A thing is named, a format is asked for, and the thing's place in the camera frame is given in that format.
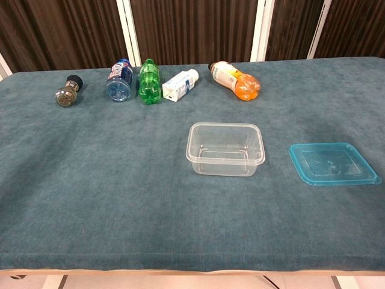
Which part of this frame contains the teal container lid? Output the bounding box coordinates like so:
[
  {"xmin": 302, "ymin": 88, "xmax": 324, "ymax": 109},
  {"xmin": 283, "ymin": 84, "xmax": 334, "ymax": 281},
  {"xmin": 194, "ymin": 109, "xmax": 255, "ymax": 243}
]
[{"xmin": 288, "ymin": 142, "xmax": 382, "ymax": 187}]

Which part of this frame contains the clear plastic container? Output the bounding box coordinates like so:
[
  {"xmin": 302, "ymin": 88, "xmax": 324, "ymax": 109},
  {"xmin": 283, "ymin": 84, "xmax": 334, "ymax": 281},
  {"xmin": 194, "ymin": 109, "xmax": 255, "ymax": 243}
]
[{"xmin": 185, "ymin": 122, "xmax": 266, "ymax": 178}]

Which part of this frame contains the white milk carton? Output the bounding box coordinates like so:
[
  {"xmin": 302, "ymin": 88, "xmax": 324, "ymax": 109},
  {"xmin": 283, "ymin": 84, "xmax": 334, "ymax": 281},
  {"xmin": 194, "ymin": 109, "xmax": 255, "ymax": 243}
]
[{"xmin": 161, "ymin": 68, "xmax": 200, "ymax": 104}]

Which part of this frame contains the green plastic bottle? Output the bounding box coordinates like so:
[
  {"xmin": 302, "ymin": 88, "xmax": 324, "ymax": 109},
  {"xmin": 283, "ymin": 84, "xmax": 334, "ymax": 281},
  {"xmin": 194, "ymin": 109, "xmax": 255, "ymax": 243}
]
[{"xmin": 138, "ymin": 58, "xmax": 163, "ymax": 106}]

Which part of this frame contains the orange drink bottle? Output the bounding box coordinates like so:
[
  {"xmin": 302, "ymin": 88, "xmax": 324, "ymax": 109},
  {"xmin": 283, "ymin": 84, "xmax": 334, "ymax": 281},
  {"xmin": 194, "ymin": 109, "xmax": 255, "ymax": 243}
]
[{"xmin": 208, "ymin": 61, "xmax": 261, "ymax": 102}]

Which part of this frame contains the teal table cloth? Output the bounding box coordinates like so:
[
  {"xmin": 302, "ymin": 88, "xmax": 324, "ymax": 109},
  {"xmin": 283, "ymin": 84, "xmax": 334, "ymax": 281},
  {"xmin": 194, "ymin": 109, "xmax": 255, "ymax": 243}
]
[{"xmin": 0, "ymin": 56, "xmax": 385, "ymax": 272}]

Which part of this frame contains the blue drink bottle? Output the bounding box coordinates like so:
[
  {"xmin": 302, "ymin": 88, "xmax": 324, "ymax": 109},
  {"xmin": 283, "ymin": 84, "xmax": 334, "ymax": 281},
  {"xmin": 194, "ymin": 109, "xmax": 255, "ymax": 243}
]
[{"xmin": 105, "ymin": 58, "xmax": 135, "ymax": 103}]

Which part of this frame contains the brown folding partition screen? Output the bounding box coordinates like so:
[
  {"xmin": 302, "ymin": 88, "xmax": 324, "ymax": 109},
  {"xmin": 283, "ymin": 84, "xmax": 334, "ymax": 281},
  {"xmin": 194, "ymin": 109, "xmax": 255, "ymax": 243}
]
[{"xmin": 0, "ymin": 0, "xmax": 385, "ymax": 75}]

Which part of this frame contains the glass spice jar black cap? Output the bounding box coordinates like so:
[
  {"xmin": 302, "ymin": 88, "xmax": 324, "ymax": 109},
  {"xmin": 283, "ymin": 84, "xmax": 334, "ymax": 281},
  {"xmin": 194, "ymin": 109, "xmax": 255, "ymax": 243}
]
[{"xmin": 55, "ymin": 74, "xmax": 84, "ymax": 107}]

